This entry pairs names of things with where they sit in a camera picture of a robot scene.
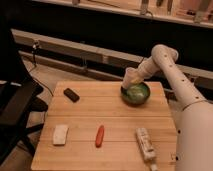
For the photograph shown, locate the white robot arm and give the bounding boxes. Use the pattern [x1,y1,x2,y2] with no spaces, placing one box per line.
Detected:
[132,44,213,171]

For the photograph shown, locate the green ceramic bowl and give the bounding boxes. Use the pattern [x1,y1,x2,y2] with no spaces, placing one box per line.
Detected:
[120,82,151,105]

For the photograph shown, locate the black rectangular block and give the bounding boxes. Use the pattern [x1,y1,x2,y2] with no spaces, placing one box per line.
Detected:
[63,88,80,102]

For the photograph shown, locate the white sponge block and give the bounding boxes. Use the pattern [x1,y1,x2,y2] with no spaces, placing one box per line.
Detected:
[53,124,69,145]

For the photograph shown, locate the black office chair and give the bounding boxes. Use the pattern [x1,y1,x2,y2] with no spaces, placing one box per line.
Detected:
[0,19,48,165]

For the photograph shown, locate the black cable on floor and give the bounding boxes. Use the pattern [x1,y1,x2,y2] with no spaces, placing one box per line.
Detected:
[20,41,55,98]

